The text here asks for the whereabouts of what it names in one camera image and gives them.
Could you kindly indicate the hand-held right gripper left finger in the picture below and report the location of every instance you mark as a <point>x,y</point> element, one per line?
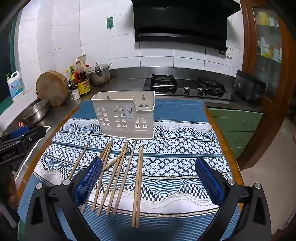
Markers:
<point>92,183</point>

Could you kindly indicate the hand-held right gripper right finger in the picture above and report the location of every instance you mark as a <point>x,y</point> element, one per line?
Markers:
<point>208,183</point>

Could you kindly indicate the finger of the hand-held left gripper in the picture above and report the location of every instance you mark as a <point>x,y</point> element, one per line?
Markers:
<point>37,132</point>
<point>17,133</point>

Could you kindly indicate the row of wooden chopsticks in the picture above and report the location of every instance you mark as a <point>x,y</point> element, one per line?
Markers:
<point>140,176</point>

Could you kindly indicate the white house-shaped utensil holder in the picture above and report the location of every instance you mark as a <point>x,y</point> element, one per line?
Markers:
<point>122,120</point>

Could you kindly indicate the small red object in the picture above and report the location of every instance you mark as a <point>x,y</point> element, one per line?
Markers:
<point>21,124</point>

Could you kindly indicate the steel mixing bowl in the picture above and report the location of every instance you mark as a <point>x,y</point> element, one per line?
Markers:
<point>35,112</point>

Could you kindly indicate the blue patterned placemat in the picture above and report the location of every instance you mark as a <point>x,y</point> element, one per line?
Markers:
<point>166,185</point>
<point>180,115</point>

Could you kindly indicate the white detergent bottle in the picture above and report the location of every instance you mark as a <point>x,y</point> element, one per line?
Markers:
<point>15,87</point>

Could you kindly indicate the round wooden chopping board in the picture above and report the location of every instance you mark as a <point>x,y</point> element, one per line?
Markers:
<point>52,88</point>

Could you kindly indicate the black-capped small jar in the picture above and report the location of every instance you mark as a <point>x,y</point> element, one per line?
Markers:
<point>72,87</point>

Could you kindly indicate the green framed window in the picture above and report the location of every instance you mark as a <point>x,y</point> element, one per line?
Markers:
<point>5,69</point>

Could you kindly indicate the yellow-labelled sauce bottle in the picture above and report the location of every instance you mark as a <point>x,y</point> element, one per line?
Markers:
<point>83,87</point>

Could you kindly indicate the green drawer cabinet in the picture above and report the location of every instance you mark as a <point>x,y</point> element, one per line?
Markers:
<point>240,125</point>

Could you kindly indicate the green-labelled condiment bottle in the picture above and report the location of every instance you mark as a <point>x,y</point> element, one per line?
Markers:
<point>72,71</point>

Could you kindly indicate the seasoning packet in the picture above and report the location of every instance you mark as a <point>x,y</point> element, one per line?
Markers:
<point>82,60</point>

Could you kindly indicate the steel cooking pot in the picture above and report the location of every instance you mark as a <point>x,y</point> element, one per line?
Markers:
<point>99,75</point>

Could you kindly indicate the black burner grate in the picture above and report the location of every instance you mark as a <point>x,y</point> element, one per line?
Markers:
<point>211,84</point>
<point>163,81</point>

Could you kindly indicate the black gas cooktop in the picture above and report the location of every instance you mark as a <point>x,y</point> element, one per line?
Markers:
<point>187,82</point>

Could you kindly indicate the black countertop appliance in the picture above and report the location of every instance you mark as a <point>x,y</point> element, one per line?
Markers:
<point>248,87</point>

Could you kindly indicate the wooden glass-door cabinet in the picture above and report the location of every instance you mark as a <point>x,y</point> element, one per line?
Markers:
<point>251,58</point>

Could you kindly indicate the black range hood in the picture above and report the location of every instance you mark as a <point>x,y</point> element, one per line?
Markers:
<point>180,20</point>

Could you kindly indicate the white wall socket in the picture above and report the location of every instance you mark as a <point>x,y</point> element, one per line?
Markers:
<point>229,53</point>

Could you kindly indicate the green wall hook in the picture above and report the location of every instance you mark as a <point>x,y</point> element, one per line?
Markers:
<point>110,22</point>

